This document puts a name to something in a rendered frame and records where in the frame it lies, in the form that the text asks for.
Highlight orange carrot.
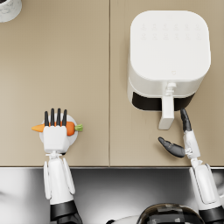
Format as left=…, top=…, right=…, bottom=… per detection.
left=31, top=121, right=84, bottom=137

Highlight pale air fryer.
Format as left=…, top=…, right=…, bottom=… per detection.
left=127, top=10, right=212, bottom=112

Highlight small white plate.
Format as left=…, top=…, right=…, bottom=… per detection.
left=38, top=114, right=79, bottom=153

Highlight dark round robot body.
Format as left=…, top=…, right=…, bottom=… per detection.
left=106, top=203, right=207, bottom=224

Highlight white marbled pot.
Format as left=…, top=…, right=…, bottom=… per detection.
left=0, top=0, right=23, bottom=24

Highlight air fryer drawer with handle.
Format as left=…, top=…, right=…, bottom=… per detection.
left=131, top=81, right=196, bottom=131

